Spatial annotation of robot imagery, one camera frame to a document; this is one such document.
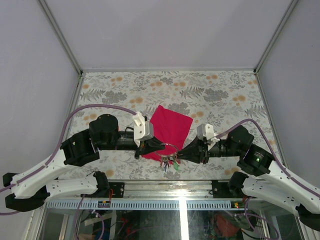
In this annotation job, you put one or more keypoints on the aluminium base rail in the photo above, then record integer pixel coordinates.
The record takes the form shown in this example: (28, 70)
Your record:
(159, 195)

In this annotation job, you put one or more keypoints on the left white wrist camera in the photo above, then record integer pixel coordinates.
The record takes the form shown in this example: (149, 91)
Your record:
(142, 129)

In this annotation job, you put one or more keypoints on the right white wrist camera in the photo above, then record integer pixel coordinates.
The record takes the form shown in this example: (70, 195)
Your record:
(206, 132)

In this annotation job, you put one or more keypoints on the pink folded cloth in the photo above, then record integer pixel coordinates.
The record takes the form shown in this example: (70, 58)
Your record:
(170, 127)

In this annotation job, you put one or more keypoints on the large keyring with keys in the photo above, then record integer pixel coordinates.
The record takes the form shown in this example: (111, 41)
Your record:
(171, 159)

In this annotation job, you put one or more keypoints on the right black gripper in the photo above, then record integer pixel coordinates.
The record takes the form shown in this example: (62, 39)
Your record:
(191, 152)

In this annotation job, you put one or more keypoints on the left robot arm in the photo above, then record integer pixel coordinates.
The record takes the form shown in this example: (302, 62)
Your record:
(40, 184)

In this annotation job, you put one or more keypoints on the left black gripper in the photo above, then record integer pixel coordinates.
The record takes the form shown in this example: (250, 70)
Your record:
(149, 147)

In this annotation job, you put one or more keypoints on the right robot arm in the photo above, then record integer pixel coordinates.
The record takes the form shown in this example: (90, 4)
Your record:
(261, 175)

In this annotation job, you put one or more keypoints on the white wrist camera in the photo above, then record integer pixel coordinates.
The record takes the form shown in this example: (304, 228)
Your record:
(206, 132)
(142, 129)

